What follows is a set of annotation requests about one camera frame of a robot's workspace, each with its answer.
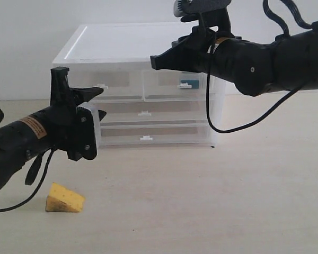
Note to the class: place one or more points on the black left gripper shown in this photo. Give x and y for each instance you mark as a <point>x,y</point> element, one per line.
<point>60,116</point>

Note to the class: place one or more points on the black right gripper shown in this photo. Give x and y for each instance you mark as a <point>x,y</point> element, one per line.
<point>213,52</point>

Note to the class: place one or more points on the teal bottle white cap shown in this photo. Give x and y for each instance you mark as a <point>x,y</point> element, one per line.
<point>189,84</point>

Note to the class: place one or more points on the yellow cheese wedge sponge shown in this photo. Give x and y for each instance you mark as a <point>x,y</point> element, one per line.
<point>62,199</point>

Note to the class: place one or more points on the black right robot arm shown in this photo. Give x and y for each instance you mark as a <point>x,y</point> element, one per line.
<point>287,63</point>

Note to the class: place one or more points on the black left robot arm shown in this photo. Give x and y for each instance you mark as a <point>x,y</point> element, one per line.
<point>22,140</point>

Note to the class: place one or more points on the clear middle wide drawer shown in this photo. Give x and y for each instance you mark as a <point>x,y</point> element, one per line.
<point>154,111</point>

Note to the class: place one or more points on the clear wide drawer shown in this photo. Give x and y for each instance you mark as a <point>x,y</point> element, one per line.
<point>153,134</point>
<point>154,111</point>

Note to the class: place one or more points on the clear bottom wide drawer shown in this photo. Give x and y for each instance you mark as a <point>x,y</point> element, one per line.
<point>153,134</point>

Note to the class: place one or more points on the white plastic drawer cabinet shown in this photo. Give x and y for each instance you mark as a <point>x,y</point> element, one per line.
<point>128,47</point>

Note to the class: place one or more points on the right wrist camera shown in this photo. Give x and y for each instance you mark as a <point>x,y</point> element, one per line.
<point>189,11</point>

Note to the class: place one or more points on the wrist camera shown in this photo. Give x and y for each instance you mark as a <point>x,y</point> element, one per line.
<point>189,11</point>
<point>87,130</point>

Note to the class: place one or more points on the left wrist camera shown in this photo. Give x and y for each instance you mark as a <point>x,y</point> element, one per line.
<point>87,130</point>

